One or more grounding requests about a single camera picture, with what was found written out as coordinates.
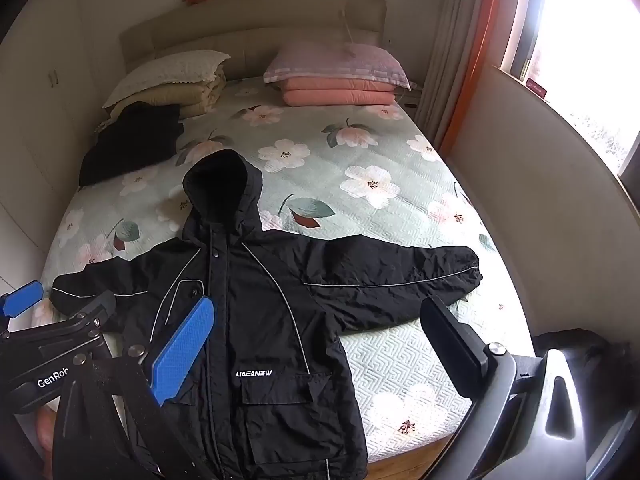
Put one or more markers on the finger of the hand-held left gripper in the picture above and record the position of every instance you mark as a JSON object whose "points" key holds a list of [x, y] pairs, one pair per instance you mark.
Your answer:
{"points": [[95, 310], [21, 298]]}

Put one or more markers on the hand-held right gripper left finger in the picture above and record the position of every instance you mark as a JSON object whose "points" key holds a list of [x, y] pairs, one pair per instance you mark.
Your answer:
{"points": [[181, 350]]}

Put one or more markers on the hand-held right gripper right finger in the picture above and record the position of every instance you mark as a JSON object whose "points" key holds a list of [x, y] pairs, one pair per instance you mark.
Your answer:
{"points": [[457, 350]]}

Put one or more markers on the black hooded jacket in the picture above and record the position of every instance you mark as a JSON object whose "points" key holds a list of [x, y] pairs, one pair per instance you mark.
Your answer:
{"points": [[260, 310]]}

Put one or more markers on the black folded clothes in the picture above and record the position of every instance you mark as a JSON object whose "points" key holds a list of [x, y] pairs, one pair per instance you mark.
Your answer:
{"points": [[130, 145]]}

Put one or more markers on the white wardrobe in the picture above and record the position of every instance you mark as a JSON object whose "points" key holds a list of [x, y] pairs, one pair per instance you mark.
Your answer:
{"points": [[40, 110]]}

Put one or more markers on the bed with floral sheet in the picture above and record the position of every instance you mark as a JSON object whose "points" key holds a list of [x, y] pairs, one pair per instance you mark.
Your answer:
{"points": [[350, 170]]}

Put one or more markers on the beige folded quilt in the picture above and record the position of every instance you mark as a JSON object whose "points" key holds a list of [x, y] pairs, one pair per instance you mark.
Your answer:
{"points": [[200, 96]]}

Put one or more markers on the white lace pillow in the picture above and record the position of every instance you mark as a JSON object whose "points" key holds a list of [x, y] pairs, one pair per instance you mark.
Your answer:
{"points": [[165, 72]]}

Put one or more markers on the white bedside cabinet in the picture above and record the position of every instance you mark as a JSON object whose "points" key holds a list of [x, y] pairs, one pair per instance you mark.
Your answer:
{"points": [[411, 102]]}

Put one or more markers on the red label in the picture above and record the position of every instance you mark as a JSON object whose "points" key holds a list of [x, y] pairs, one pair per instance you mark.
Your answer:
{"points": [[536, 87]]}

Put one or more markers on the orange curtain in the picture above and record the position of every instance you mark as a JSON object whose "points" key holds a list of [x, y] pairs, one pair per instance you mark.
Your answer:
{"points": [[477, 60]]}

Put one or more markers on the pink checked pillow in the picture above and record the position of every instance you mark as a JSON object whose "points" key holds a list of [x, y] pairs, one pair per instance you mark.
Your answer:
{"points": [[330, 62]]}

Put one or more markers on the beige curtain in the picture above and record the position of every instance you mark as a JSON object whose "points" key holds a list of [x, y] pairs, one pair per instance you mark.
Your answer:
{"points": [[450, 35]]}

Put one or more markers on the beige padded headboard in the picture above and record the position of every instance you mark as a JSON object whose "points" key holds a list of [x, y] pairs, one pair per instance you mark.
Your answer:
{"points": [[250, 30]]}

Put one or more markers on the window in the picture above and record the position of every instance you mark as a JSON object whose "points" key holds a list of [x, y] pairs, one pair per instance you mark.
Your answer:
{"points": [[590, 35]]}

